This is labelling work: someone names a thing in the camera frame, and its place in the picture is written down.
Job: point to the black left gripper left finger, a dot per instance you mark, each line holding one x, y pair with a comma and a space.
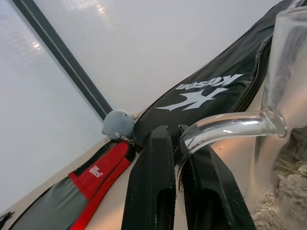
149, 182

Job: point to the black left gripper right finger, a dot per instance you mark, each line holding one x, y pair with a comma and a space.
211, 189

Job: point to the oatmeal flakes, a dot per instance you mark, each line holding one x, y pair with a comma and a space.
285, 191

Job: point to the red and grey bag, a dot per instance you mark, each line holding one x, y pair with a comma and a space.
84, 184

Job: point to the black Kason racket bag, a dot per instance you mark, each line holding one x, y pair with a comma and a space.
211, 91

